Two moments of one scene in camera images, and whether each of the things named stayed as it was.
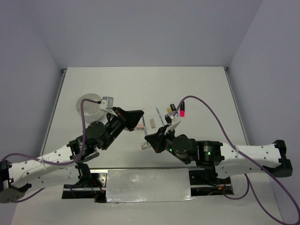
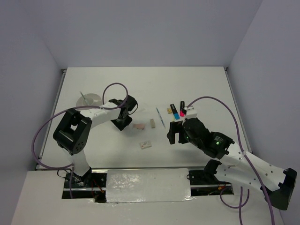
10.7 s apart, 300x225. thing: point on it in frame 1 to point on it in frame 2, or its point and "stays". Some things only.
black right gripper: x=156 y=139 to x=175 y=127
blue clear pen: x=161 y=117 stays
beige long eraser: x=152 y=123 stays
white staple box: x=145 y=145 stays
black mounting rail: x=203 y=182 stays
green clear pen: x=146 y=131 to x=83 y=96
